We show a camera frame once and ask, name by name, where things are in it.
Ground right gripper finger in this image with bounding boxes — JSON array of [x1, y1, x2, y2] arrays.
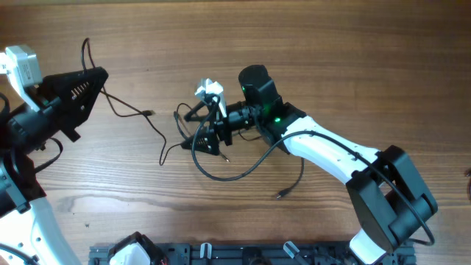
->
[[183, 101, 216, 121], [180, 132, 220, 155]]

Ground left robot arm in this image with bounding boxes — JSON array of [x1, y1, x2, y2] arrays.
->
[[1, 67, 108, 264]]

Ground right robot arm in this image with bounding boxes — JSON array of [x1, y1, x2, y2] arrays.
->
[[182, 65, 438, 264]]

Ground left grey rail clip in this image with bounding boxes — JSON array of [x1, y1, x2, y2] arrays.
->
[[199, 242, 212, 260]]

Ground grey rail clip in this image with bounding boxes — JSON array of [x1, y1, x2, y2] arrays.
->
[[283, 241, 300, 260], [199, 242, 212, 260]]

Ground right grey rail clip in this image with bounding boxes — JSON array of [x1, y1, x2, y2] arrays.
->
[[283, 241, 300, 260]]

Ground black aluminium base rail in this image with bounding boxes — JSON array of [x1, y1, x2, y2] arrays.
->
[[89, 241, 417, 265]]

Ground right camera black cable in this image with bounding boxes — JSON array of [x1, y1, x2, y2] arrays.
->
[[191, 93, 436, 247]]

